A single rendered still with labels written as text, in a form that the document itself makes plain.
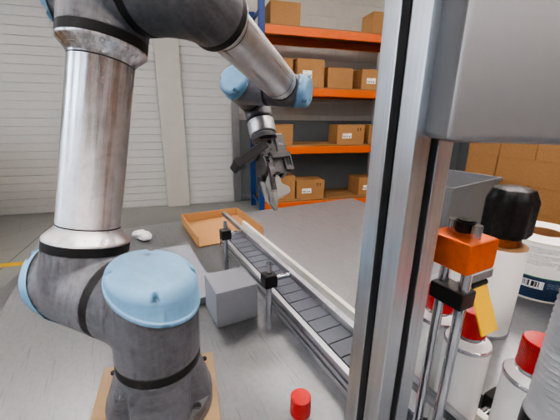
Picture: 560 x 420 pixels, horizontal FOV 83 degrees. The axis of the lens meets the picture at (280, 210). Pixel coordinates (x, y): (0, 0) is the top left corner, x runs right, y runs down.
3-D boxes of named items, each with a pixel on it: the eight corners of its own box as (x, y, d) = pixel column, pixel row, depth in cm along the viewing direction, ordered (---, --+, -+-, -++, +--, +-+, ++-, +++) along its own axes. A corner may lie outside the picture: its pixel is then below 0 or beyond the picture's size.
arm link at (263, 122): (252, 115, 84) (242, 129, 91) (256, 131, 83) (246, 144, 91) (277, 115, 87) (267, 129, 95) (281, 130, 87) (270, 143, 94)
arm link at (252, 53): (203, -118, 32) (317, 73, 78) (120, -100, 36) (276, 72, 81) (187, 2, 33) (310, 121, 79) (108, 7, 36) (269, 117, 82)
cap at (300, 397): (307, 401, 54) (308, 386, 53) (312, 419, 51) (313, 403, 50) (288, 403, 54) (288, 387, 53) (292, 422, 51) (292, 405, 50)
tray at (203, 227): (263, 236, 127) (263, 227, 126) (197, 247, 115) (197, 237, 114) (237, 215, 152) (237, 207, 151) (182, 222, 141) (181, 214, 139)
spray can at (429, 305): (447, 416, 47) (475, 292, 41) (417, 425, 45) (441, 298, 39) (423, 387, 51) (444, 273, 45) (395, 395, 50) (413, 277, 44)
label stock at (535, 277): (469, 267, 92) (479, 220, 88) (529, 263, 95) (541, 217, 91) (532, 307, 73) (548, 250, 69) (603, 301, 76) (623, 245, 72)
